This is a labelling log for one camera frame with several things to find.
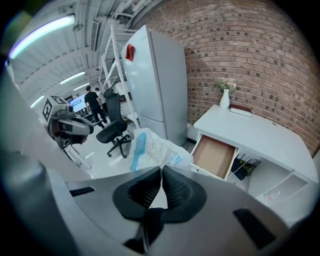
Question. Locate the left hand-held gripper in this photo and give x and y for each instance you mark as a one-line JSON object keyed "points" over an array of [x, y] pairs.
{"points": [[65, 125]]}

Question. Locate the black router with antennas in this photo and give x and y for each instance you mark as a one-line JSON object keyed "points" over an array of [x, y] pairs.
{"points": [[241, 172]]}

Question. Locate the display screen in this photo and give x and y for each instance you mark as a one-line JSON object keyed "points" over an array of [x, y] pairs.
{"points": [[77, 105]]}

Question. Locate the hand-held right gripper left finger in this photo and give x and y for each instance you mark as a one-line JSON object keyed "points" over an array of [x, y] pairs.
{"points": [[140, 195]]}

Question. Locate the white metal shelf rack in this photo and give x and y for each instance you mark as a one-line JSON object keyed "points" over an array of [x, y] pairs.
{"points": [[115, 47]]}

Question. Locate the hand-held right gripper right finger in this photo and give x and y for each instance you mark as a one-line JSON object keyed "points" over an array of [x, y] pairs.
{"points": [[182, 197]]}

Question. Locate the grey refrigerator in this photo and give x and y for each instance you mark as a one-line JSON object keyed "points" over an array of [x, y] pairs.
{"points": [[155, 82]]}

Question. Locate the red book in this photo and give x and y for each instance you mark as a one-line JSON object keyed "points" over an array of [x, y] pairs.
{"points": [[240, 110]]}

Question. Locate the white plastic bag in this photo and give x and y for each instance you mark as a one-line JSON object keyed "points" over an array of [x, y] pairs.
{"points": [[155, 150]]}

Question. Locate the white vase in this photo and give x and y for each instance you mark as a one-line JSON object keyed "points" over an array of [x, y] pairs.
{"points": [[224, 100]]}

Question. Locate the white desk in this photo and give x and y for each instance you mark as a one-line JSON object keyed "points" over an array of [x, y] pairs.
{"points": [[262, 135]]}

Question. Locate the white wooden drawer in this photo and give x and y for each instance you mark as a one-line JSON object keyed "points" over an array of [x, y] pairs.
{"points": [[212, 155]]}

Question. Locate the ceiling light tube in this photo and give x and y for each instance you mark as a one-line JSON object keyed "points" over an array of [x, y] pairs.
{"points": [[42, 31], [73, 77]]}

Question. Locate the black office chair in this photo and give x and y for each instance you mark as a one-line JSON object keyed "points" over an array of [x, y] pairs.
{"points": [[112, 127]]}

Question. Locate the red cloth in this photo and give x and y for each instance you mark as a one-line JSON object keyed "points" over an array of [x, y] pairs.
{"points": [[130, 52]]}

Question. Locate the pale flower bunch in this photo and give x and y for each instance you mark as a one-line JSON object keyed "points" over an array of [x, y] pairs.
{"points": [[228, 83]]}

